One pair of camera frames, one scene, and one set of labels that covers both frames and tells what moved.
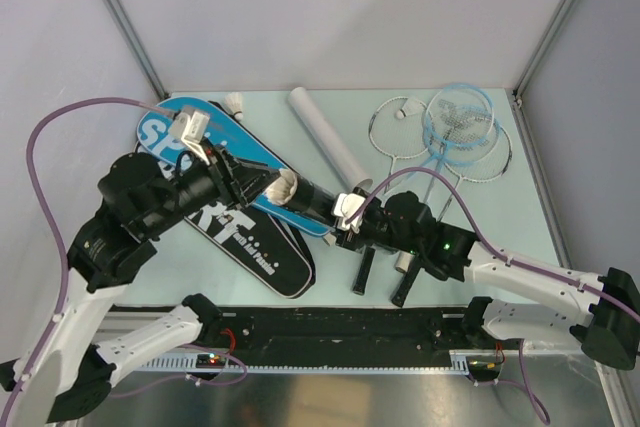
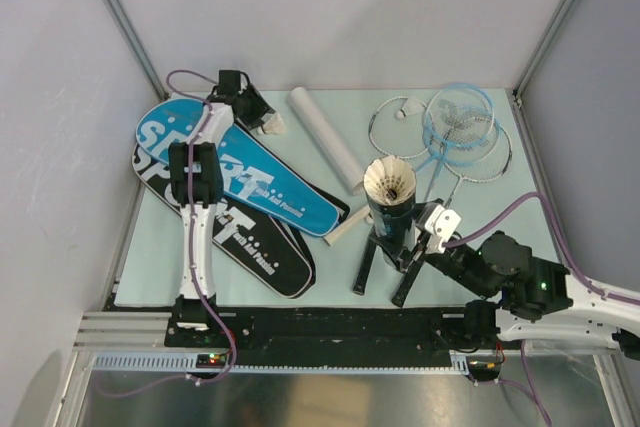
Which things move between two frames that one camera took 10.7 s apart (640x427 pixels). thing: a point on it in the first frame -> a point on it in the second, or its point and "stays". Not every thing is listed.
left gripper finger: x=250 y=172 -> x=259 y=104
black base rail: x=349 y=330 stays
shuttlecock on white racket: x=410 y=107 stays
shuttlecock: x=278 y=192 -> x=390 y=180
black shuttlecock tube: x=312 y=200 -> x=391 y=185
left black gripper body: x=202 y=184 -> x=250 y=114
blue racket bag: x=156 y=136 stays
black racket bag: x=274 y=250 stays
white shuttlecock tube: x=306 y=111 stays
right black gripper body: x=373 y=229 -> x=452 y=263
